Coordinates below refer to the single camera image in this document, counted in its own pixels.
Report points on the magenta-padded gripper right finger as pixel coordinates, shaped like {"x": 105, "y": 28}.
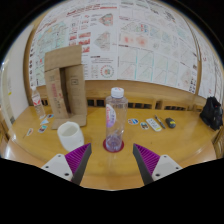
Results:
{"x": 165, "y": 165}

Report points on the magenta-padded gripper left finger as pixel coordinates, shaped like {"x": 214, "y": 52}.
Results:
{"x": 58, "y": 165}

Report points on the clear plastic bottle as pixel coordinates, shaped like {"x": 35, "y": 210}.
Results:
{"x": 116, "y": 126}

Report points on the red-labelled clear water bottle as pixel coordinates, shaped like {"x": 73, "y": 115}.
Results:
{"x": 38, "y": 105}

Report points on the white cup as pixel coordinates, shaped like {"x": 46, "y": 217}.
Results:
{"x": 70, "y": 136}

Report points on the small printed sticker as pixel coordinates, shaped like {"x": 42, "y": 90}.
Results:
{"x": 29, "y": 132}
{"x": 44, "y": 122}
{"x": 50, "y": 116}
{"x": 144, "y": 125}
{"x": 42, "y": 129}

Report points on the white remote control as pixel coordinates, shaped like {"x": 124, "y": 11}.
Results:
{"x": 153, "y": 124}

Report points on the black computer mouse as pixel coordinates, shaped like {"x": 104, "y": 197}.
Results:
{"x": 170, "y": 122}

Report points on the black pen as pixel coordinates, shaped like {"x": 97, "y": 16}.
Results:
{"x": 160, "y": 122}

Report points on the flat round red coaster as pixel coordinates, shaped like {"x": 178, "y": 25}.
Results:
{"x": 104, "y": 145}

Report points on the oval blue sticker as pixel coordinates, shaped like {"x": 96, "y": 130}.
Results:
{"x": 133, "y": 121}

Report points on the wooden chair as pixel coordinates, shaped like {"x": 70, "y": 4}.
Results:
{"x": 220, "y": 143}

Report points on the black bag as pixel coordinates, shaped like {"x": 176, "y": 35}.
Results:
{"x": 211, "y": 113}

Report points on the wooden slatted railing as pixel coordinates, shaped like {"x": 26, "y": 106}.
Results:
{"x": 150, "y": 96}

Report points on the brown cardboard box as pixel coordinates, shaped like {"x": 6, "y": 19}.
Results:
{"x": 76, "y": 90}

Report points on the side wall printed posters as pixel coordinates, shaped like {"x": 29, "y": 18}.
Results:
{"x": 211, "y": 73}

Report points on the large wall of printed posters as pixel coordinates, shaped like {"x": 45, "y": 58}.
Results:
{"x": 143, "y": 43}

